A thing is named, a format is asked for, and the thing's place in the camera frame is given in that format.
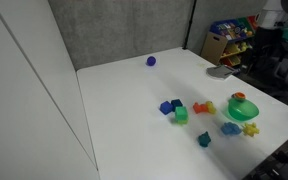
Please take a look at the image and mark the green plastic bowl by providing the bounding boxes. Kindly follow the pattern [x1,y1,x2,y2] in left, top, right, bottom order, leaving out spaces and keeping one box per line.
[226,98,260,123]

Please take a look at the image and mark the blue rubber toy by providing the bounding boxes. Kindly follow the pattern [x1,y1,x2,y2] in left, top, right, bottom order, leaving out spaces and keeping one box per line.
[220,121,243,137]

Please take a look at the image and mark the brown cardboard box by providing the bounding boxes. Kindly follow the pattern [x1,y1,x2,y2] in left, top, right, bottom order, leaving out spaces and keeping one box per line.
[200,31,228,66]

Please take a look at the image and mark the purple ball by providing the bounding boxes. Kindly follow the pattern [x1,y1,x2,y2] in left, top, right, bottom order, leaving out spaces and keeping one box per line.
[145,55,157,67]

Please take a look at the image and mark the yellow spiky rubber toy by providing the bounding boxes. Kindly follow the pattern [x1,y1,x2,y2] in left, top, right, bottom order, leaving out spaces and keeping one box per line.
[241,121,261,138]

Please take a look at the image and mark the toy shelf with coloured bins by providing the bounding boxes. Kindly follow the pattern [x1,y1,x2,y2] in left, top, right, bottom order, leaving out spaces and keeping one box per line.
[209,14,262,68]

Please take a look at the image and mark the dark blue cube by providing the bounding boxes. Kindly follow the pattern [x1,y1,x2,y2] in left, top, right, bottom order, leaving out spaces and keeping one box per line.
[170,98,184,112]

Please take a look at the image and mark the black tripod pole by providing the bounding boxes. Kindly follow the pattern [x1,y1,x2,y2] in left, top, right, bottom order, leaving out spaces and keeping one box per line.
[182,0,198,50]

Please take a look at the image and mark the green cube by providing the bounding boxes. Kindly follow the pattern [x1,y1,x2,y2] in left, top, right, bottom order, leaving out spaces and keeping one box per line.
[174,105,189,125]

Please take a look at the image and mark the teal rubber toy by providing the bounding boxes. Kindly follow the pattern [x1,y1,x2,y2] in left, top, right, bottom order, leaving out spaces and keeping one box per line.
[197,131,212,148]

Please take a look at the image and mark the black equipment platform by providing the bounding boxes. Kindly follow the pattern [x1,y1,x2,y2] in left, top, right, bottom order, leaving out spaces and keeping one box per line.
[242,129,288,180]

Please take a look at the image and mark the grey metal mounting plate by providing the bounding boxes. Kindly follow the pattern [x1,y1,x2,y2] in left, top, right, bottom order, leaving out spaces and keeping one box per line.
[206,64,240,81]

